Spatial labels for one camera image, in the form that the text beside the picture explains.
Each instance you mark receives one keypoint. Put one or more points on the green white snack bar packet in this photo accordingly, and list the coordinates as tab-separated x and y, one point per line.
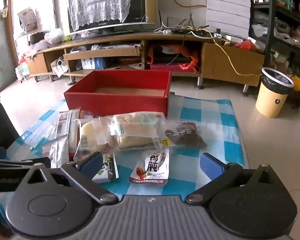
107	170

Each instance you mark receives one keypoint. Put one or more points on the orange plastic bag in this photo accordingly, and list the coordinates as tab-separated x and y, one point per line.
190	66

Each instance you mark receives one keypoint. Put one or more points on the white lace cloth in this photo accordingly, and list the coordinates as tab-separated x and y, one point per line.
95	5

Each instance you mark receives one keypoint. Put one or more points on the red cardboard box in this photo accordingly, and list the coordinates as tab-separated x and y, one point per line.
115	105

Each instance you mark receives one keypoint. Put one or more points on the blue white carton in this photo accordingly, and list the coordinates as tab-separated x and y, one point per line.
93	63

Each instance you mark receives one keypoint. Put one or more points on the black router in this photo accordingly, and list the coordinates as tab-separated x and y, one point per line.
187	29

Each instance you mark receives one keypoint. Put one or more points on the clear packet cream sandwich cake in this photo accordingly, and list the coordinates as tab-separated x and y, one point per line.
137	127

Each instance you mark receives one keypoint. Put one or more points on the black shelf rack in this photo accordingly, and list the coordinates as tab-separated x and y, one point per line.
252	10

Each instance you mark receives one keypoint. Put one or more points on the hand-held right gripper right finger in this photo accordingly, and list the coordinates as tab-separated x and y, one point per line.
211	163

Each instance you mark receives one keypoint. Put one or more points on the white packet red date print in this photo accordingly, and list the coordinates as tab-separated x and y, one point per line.
152	165

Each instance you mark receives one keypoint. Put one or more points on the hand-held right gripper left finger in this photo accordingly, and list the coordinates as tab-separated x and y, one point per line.
93	162

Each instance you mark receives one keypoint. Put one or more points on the dark brown snack packet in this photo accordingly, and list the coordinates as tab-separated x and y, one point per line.
187	136

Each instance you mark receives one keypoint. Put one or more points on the clear packet round cake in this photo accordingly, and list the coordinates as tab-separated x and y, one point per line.
90	132

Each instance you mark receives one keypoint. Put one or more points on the black television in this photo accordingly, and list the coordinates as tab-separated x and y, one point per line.
138	5

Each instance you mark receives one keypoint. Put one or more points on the red white snack packet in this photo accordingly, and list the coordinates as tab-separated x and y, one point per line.
56	152
63	123

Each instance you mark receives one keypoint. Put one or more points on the white slatted panel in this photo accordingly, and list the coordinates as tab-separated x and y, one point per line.
227	5

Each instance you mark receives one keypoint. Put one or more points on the wooden tv stand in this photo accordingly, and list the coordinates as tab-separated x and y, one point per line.
115	55

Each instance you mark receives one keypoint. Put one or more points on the red flat box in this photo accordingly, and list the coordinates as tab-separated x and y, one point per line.
170	68

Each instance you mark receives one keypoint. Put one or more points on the white power strip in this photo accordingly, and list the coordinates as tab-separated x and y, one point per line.
166	31

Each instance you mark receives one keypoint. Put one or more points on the blue checkered tablecloth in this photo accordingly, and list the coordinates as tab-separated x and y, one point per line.
202	110

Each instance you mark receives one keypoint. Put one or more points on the red plastic bag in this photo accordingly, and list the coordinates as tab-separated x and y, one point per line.
247	45

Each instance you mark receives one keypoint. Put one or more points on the framed panel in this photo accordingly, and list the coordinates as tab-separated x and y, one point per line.
1	55

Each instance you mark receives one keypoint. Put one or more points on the yellow trash bin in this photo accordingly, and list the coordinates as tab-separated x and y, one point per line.
270	100

